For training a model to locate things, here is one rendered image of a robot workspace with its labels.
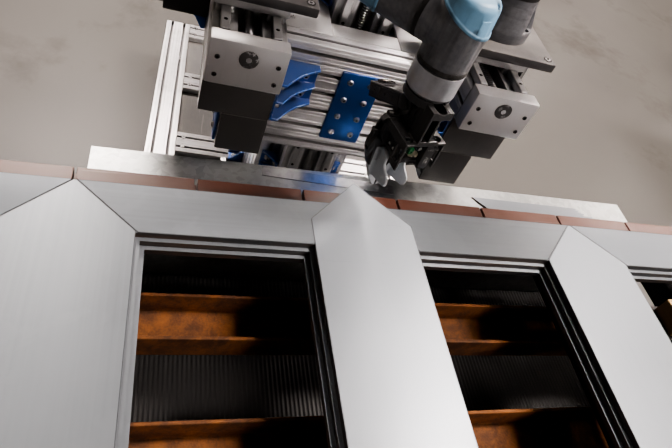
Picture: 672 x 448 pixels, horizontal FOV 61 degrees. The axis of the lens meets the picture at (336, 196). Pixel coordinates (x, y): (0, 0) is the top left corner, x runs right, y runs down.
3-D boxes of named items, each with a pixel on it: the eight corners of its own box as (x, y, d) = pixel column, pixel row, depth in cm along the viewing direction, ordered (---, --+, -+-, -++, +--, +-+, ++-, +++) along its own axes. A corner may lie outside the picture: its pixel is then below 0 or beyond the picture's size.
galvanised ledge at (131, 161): (646, 273, 142) (655, 266, 140) (76, 237, 99) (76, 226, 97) (609, 212, 155) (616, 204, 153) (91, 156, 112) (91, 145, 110)
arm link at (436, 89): (407, 46, 79) (453, 48, 83) (394, 73, 82) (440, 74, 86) (432, 80, 75) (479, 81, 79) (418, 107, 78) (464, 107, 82)
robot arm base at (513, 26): (451, -4, 121) (473, -48, 114) (512, 12, 126) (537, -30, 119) (470, 36, 111) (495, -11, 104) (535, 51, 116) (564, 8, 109)
